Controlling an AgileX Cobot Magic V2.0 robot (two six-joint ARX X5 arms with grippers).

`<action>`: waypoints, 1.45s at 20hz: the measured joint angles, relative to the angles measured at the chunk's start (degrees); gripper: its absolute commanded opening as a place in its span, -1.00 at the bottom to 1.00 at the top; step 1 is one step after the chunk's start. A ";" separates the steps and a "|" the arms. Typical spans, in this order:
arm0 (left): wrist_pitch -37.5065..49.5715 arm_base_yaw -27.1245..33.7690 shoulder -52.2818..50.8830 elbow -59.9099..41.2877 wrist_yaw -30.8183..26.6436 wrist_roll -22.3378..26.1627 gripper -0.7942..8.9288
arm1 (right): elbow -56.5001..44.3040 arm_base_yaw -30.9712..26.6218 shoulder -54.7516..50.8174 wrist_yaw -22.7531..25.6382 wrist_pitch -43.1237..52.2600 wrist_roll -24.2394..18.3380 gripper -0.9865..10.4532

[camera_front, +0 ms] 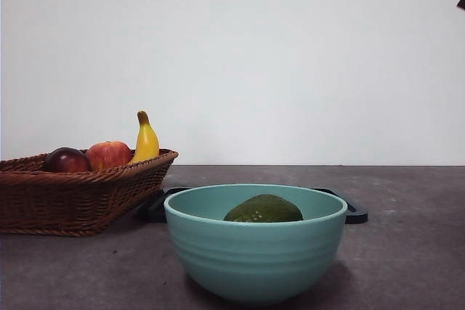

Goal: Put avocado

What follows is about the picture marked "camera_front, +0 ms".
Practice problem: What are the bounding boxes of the green avocado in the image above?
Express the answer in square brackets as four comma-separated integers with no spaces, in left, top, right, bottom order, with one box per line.
[222,194,304,224]

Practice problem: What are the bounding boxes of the teal ribbed bowl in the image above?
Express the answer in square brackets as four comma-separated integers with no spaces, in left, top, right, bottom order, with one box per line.
[163,183,349,306]

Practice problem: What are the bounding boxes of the yellow banana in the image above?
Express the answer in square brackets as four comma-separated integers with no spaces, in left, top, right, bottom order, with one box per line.
[127,110,160,165]

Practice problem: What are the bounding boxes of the red apple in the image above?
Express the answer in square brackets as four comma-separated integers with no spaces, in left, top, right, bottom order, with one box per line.
[85,140,132,172]

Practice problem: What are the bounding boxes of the dark red plum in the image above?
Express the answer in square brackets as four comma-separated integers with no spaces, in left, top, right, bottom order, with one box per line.
[44,147,92,174]

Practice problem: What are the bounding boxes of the brown wicker basket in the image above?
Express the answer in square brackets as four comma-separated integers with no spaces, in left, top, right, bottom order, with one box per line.
[0,148,179,237]

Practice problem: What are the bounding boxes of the black rectangular tray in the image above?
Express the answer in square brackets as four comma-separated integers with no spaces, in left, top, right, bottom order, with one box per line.
[136,186,368,224]

